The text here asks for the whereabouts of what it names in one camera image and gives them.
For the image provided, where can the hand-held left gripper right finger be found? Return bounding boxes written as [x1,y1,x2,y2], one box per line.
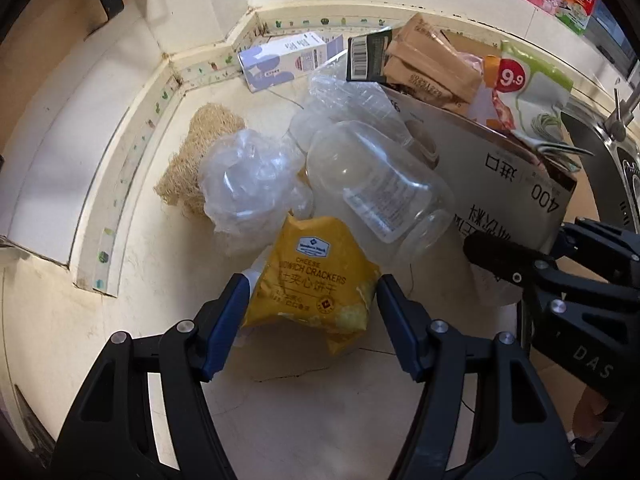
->
[375,274,578,480]

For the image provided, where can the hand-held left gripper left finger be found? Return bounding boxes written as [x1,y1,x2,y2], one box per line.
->
[50,272,251,480]

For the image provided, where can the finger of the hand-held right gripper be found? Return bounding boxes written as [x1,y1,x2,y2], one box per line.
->
[555,217,640,266]
[462,232,558,288]

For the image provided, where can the yellow cracker packet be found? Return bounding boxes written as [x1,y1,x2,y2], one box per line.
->
[240,215,383,356]

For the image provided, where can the cardboard box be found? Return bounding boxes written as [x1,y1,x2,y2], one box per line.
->
[380,27,583,301]

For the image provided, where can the clear plastic bag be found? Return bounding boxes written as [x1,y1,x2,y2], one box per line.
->
[197,127,316,256]

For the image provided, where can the green and brown milk carton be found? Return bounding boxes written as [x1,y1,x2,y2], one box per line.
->
[346,29,393,83]

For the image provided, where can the steel sink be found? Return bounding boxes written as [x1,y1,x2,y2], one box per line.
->
[560,100,640,241]

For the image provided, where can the person's leg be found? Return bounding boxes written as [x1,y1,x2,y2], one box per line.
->
[567,385,626,458]

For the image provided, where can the steel faucet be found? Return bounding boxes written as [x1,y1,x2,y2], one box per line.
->
[602,87,640,143]

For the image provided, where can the clear plastic jar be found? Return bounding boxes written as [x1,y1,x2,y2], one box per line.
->
[305,120,456,261]

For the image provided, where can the green white snack bag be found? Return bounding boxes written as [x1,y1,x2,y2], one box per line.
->
[467,40,576,161]

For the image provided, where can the tan loofah sponge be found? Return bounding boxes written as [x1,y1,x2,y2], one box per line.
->
[152,102,248,218]

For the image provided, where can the crumpled brown carton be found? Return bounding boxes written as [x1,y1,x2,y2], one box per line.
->
[382,12,483,117]

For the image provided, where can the crushed clear plastic bottle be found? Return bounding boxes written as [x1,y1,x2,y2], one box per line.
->
[287,50,416,156]

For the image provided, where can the red and green box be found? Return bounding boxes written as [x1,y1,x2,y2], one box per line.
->
[555,0,598,36]

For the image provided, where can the white and blue carton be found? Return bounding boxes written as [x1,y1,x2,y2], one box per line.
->
[237,31,331,93]

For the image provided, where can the wooden cutting board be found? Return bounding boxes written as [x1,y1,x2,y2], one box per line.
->
[0,0,126,91]

